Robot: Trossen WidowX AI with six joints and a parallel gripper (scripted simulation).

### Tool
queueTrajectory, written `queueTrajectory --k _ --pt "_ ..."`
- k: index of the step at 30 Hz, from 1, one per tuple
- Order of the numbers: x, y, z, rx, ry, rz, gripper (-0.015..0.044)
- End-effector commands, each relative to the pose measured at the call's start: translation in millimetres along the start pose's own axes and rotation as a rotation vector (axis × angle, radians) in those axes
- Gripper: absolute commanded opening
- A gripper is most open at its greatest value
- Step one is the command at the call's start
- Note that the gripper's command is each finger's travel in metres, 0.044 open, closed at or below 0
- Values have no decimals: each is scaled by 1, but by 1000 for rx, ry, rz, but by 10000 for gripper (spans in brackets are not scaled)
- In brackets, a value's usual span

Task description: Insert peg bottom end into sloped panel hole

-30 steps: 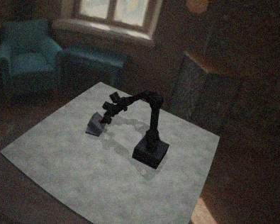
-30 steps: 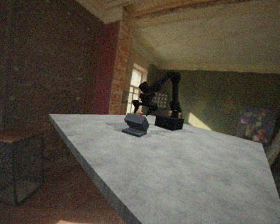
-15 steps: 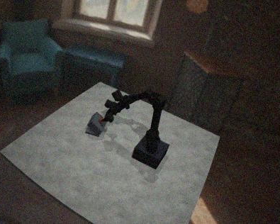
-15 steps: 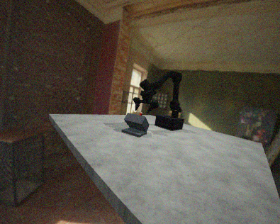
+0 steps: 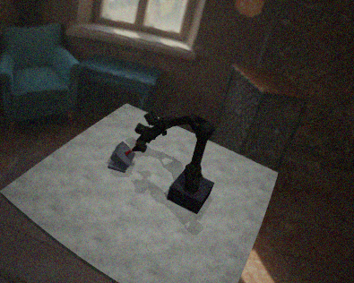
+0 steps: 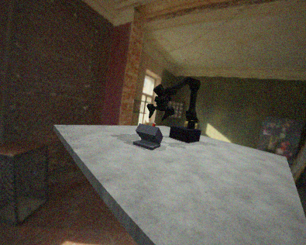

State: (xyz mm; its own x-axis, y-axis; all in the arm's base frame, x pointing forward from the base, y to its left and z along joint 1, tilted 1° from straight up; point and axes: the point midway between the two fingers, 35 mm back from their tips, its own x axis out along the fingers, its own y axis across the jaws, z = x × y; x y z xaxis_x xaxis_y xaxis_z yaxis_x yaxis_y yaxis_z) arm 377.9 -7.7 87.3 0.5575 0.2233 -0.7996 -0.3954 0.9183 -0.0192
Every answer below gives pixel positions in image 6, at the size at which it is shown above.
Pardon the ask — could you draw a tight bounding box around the grey sloped panel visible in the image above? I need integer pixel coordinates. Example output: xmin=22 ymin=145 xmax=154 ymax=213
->
xmin=133 ymin=123 xmax=163 ymax=150

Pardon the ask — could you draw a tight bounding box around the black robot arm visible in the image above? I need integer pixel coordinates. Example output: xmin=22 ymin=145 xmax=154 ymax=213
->
xmin=153 ymin=77 xmax=201 ymax=129

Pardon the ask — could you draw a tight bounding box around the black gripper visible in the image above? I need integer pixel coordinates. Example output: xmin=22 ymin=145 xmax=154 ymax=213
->
xmin=146 ymin=100 xmax=174 ymax=121

